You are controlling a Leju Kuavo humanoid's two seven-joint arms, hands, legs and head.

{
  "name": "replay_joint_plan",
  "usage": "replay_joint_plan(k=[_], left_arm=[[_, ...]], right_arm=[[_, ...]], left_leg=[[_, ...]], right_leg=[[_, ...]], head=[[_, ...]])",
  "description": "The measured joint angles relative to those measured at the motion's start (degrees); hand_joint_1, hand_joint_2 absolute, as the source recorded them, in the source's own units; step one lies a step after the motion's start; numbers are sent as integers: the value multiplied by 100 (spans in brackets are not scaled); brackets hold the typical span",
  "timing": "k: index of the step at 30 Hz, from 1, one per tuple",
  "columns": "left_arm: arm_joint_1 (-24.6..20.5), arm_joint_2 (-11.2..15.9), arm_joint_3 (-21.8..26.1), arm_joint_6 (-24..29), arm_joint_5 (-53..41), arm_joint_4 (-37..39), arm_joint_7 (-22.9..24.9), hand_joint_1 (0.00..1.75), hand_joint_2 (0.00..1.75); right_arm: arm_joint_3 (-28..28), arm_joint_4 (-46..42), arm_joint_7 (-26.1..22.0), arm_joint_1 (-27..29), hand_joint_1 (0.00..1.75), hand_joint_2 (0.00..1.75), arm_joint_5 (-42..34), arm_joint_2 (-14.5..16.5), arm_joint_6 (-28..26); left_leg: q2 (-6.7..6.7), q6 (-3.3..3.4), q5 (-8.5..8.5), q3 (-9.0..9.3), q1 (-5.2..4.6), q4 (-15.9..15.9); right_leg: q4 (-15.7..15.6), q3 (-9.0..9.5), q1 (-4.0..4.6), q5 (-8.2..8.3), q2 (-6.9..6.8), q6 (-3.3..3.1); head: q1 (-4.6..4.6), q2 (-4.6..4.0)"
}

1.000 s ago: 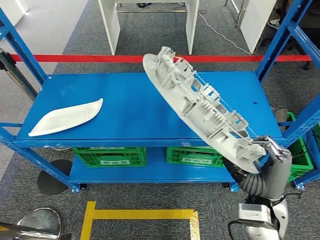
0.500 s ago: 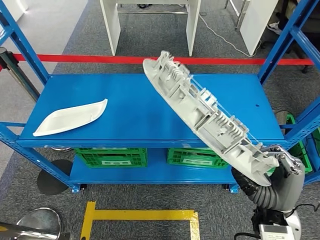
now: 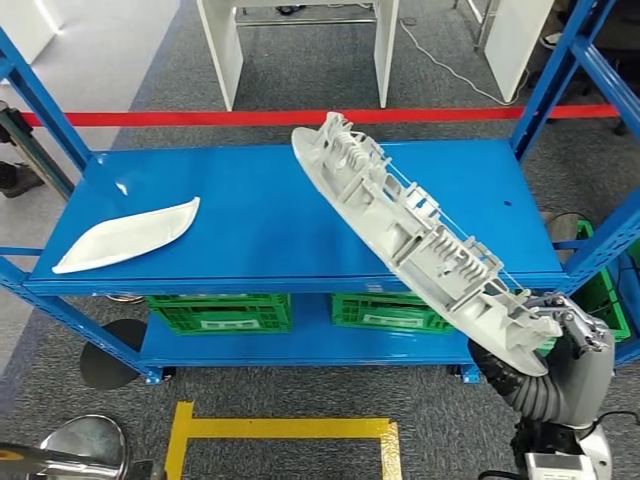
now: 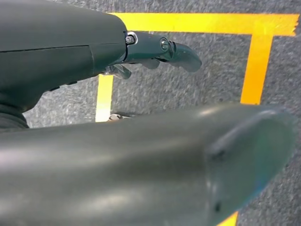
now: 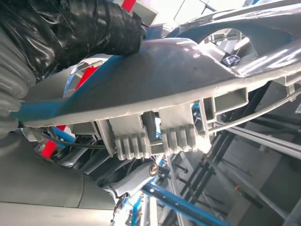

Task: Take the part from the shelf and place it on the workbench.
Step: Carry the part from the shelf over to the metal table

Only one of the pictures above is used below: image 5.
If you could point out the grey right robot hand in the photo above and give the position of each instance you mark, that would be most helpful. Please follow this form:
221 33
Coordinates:
47 193

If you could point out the red barrier belt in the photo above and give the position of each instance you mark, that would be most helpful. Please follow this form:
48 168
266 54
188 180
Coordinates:
85 78

